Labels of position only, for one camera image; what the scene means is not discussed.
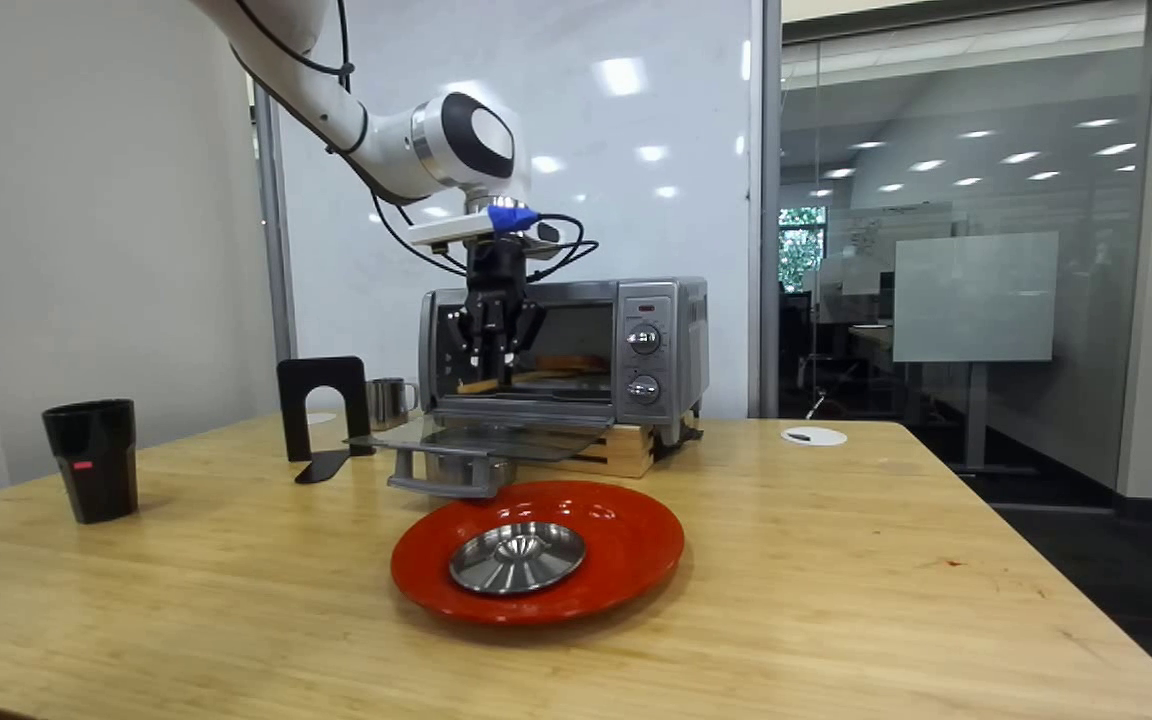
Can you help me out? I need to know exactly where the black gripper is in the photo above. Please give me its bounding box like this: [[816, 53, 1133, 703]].
[[454, 234, 547, 378]]

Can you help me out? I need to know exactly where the grey toaster oven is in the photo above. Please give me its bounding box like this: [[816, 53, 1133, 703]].
[[412, 275, 713, 452]]

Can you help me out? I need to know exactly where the small steel jug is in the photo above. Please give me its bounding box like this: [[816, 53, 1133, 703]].
[[370, 376, 418, 433]]

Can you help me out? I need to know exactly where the black metal bookend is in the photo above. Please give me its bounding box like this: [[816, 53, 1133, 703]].
[[273, 357, 375, 488]]

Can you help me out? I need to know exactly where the steel pot lid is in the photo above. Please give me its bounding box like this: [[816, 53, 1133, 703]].
[[444, 521, 593, 598]]

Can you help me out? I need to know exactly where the red round plate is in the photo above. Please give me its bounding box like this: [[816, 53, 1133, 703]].
[[387, 479, 689, 633]]

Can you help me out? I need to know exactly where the white round table grommet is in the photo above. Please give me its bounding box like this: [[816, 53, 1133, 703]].
[[777, 418, 852, 452]]

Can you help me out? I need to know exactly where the black plastic cup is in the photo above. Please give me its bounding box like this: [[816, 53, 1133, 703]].
[[40, 397, 146, 527]]

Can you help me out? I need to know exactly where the standing whiteboard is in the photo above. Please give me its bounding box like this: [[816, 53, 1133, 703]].
[[890, 230, 1060, 369]]

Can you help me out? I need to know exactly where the black camera cable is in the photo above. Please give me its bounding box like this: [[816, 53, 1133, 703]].
[[370, 194, 604, 289]]

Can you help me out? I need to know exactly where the grey blue wrist camera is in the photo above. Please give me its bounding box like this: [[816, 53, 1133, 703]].
[[410, 194, 567, 256]]

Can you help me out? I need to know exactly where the glass oven door grey handle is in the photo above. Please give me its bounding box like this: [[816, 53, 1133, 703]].
[[370, 403, 622, 509]]

